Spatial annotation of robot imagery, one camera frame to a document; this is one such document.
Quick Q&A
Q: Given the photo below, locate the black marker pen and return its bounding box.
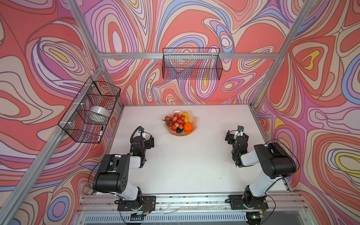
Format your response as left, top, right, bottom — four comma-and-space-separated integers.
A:
97, 126, 104, 143

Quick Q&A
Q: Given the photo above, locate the red fake grape bunch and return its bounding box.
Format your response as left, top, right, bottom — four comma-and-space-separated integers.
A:
163, 112, 185, 131

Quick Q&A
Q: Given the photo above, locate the black wire basket back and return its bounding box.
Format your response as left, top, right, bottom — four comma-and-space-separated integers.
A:
162, 47, 223, 80

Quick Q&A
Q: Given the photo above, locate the aluminium front rail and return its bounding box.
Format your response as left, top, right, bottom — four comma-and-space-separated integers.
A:
78, 191, 309, 213

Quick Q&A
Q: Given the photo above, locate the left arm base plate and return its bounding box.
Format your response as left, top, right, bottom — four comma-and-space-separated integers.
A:
114, 196, 156, 213

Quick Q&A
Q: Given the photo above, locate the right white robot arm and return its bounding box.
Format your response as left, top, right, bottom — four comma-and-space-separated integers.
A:
225, 129, 297, 209

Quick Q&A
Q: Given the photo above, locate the peach plastic fruit bowl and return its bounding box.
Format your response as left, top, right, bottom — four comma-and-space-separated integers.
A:
162, 110, 198, 137

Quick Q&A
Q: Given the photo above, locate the dark fake avocado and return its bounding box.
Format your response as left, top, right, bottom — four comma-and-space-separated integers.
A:
176, 127, 183, 134

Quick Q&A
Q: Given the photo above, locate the yellow fake squash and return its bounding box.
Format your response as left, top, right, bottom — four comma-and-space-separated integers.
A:
181, 112, 189, 123

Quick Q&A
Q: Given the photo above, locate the large orange fake fruit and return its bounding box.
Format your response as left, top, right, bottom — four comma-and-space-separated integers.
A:
183, 122, 194, 133

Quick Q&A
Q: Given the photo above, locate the black wire basket left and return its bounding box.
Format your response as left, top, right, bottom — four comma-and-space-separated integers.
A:
58, 77, 121, 144

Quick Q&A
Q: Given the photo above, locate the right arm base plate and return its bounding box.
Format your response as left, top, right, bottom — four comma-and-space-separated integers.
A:
225, 195, 269, 211

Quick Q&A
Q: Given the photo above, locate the silver tape roll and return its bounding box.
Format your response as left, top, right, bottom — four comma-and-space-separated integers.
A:
90, 106, 110, 117

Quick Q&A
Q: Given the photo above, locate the black wire basket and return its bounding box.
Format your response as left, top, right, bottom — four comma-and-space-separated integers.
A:
58, 77, 121, 144
162, 47, 223, 80

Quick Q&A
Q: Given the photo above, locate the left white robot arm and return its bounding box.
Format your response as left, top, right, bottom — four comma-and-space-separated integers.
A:
92, 132, 154, 204

